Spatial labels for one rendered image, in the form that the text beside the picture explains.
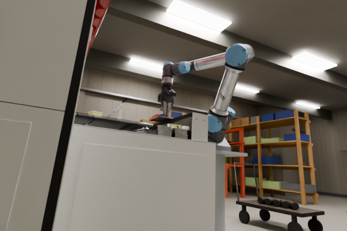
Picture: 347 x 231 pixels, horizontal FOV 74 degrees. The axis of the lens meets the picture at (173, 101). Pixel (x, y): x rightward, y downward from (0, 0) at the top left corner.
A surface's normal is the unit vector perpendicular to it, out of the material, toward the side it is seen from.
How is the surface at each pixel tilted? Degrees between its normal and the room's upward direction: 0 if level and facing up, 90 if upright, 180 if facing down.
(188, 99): 90
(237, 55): 110
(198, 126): 90
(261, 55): 90
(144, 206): 90
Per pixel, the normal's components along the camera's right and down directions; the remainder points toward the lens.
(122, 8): 0.44, -0.22
